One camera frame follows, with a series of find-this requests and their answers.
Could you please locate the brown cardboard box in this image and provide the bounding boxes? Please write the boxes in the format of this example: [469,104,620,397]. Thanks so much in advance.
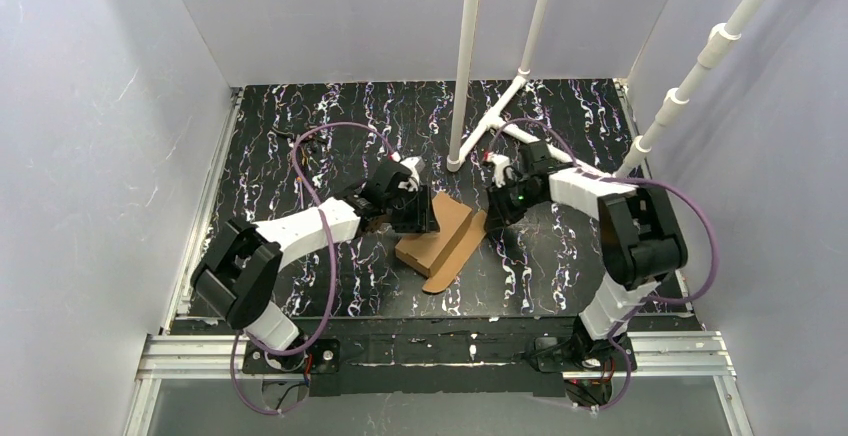
[395,192,487,295]

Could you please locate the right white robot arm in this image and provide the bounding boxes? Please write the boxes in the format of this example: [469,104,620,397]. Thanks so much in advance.
[483,141,688,361]

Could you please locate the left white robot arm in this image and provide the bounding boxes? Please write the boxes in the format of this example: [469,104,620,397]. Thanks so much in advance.
[191,154,440,356]

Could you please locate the black pliers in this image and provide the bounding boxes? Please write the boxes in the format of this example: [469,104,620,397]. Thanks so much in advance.
[271,126,329,155]

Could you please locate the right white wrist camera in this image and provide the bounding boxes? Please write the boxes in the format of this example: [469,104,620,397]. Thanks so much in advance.
[483,151,515,188]

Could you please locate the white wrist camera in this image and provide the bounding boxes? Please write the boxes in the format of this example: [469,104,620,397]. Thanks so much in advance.
[399,156,425,191]
[483,151,515,188]

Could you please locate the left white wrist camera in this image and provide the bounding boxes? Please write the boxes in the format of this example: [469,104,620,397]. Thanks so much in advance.
[399,156,425,191]

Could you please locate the white PVC pipe frame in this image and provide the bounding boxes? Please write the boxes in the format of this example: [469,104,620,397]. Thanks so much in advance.
[445,0,578,176]

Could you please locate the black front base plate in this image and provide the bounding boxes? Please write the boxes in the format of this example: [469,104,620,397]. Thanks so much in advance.
[238,316,635,397]

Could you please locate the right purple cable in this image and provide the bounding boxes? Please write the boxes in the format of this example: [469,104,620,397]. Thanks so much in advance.
[486,117,721,413]

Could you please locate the purple cable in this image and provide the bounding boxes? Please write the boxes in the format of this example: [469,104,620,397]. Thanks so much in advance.
[486,117,721,413]
[228,121,402,418]

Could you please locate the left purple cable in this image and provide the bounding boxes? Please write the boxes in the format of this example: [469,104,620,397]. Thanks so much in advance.
[228,121,402,418]

